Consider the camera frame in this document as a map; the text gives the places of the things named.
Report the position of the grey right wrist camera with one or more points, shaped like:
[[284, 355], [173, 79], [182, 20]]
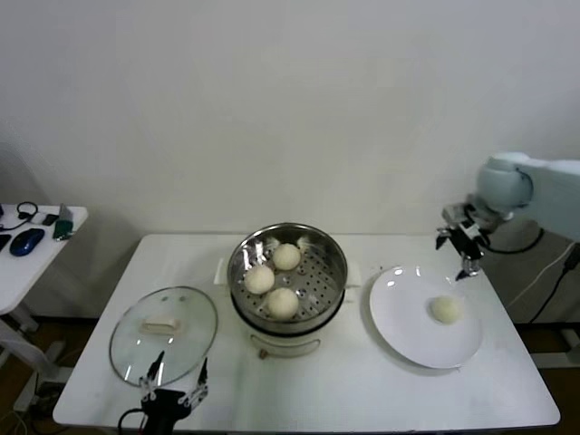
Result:
[[455, 213]]

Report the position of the round glass pot lid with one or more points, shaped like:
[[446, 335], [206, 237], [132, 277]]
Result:
[[136, 349]]

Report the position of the white steamed baozi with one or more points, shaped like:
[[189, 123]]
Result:
[[446, 310], [283, 304], [259, 279], [286, 257]]

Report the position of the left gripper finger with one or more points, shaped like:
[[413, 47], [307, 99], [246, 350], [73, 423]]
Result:
[[151, 376], [199, 385]]

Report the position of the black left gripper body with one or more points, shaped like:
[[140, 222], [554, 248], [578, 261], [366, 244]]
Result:
[[165, 405]]

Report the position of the stainless steel steamer basket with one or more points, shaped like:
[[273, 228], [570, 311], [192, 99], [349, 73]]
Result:
[[312, 294]]

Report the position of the small black device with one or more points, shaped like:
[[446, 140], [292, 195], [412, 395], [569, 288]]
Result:
[[50, 220]]

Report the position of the white round plate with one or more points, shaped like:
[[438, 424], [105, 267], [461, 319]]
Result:
[[408, 317]]

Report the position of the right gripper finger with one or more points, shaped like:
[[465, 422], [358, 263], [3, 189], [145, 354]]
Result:
[[441, 235], [471, 265]]

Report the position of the white side table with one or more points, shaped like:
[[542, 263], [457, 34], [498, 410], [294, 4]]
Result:
[[27, 281]]

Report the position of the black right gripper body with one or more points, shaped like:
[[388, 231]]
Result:
[[471, 238]]

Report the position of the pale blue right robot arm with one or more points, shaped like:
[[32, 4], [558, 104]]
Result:
[[557, 190]]

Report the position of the white electric cooker pot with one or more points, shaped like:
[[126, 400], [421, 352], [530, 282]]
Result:
[[290, 344]]

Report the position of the black flat device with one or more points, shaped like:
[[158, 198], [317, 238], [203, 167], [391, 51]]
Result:
[[3, 242]]

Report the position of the white table base frame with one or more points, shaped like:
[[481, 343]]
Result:
[[555, 360]]

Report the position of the dark floor power strip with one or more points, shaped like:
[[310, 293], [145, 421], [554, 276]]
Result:
[[50, 390]]

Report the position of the blue computer mouse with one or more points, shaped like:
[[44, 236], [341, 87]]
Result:
[[27, 241]]

